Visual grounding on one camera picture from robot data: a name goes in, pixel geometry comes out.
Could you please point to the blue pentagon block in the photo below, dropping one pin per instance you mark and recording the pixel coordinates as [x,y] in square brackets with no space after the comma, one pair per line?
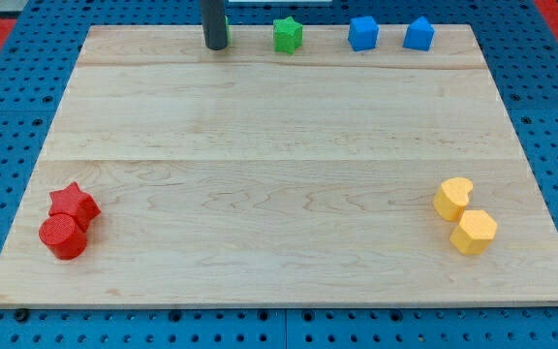
[419,35]

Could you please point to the yellow hexagon block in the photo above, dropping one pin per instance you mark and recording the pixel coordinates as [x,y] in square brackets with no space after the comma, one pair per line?
[475,230]

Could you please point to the green star block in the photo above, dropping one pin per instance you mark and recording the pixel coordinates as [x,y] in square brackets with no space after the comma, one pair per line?
[287,35]

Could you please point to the yellow heart block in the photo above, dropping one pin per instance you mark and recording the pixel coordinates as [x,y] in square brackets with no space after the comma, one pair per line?
[452,197]

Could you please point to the green block behind tool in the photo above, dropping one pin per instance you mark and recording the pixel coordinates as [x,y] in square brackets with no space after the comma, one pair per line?
[228,29]

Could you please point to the red cylinder block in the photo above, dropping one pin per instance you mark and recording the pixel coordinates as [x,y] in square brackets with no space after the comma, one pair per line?
[63,236]

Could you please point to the blue cube block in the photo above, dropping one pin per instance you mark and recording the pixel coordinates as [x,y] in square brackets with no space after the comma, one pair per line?
[363,33]

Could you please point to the red star block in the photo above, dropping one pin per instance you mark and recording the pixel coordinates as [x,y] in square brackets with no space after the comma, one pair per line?
[74,202]

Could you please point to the light wooden board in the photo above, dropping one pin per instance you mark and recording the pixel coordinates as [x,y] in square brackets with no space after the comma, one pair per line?
[250,178]

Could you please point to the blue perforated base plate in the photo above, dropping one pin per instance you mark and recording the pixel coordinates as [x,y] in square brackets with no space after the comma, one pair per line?
[37,60]

